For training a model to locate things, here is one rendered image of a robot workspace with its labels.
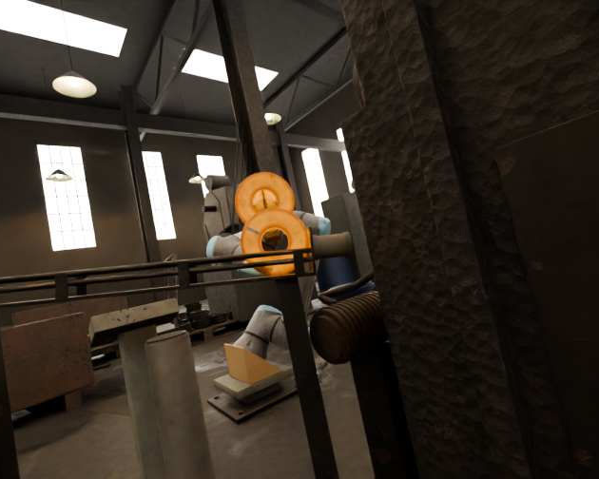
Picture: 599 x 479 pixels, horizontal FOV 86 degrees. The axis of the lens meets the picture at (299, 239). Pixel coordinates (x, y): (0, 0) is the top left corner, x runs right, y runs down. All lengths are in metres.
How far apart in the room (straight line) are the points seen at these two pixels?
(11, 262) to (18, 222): 1.20
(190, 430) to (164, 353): 0.22
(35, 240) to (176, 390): 11.70
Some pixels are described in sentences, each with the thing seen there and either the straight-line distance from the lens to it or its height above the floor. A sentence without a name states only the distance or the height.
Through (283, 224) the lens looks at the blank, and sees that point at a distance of 0.73.
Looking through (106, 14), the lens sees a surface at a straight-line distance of 10.73.
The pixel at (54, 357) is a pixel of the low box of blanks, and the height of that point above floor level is 0.36.
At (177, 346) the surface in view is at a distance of 0.98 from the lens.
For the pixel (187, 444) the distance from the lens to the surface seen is 1.04.
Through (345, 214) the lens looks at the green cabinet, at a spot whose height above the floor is 1.19.
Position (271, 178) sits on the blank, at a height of 0.88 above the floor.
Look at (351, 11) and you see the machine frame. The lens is 0.64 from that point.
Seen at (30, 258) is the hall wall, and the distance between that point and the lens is 12.47.
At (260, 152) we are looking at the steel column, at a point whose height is 2.10.
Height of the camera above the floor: 0.65
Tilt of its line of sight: 4 degrees up
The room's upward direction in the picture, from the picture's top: 12 degrees counter-clockwise
